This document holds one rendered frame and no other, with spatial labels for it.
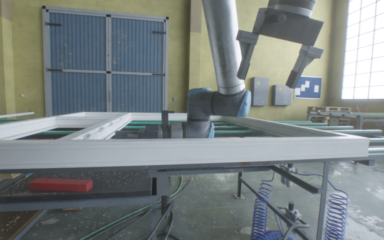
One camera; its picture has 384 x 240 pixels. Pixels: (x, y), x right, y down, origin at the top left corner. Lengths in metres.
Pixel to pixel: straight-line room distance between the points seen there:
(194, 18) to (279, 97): 4.39
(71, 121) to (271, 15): 1.35
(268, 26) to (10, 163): 0.71
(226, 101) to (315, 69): 9.27
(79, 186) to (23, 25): 7.76
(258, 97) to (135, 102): 4.64
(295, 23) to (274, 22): 0.05
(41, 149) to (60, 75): 7.18
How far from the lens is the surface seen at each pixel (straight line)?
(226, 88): 0.62
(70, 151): 0.62
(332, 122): 5.00
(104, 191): 1.13
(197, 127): 0.70
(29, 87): 8.27
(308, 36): 0.51
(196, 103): 0.70
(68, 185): 1.19
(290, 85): 0.54
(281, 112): 8.81
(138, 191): 1.10
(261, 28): 0.46
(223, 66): 0.59
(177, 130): 0.70
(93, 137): 0.85
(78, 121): 1.51
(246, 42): 0.46
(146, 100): 7.10
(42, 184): 1.26
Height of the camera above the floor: 1.05
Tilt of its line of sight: 5 degrees down
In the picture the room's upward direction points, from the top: 1 degrees clockwise
